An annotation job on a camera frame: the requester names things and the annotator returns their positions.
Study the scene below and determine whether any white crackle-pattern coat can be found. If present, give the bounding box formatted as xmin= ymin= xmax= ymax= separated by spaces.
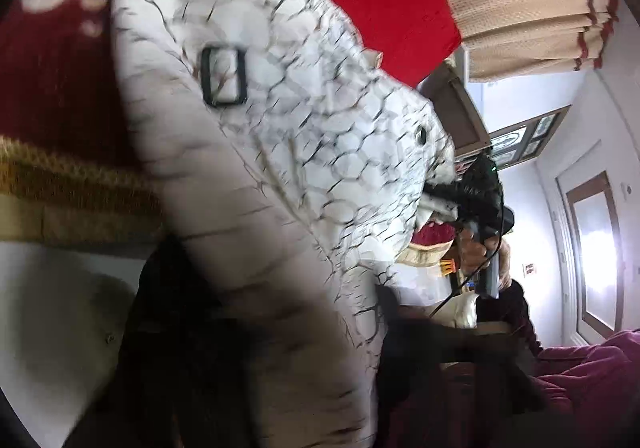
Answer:
xmin=112 ymin=0 xmax=454 ymax=447

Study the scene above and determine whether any maroon sleeve forearm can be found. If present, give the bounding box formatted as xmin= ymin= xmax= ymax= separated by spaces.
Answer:
xmin=474 ymin=277 xmax=640 ymax=448

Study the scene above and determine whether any right hand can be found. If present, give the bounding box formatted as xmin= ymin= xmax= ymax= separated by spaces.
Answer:
xmin=458 ymin=228 xmax=512 ymax=291

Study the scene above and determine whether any beige dotted curtain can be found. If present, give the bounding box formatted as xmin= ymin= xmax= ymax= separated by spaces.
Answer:
xmin=449 ymin=0 xmax=619 ymax=83

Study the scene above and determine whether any floral red beige sofa blanket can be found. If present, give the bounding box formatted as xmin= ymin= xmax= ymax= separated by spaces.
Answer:
xmin=1 ymin=0 xmax=162 ymax=246

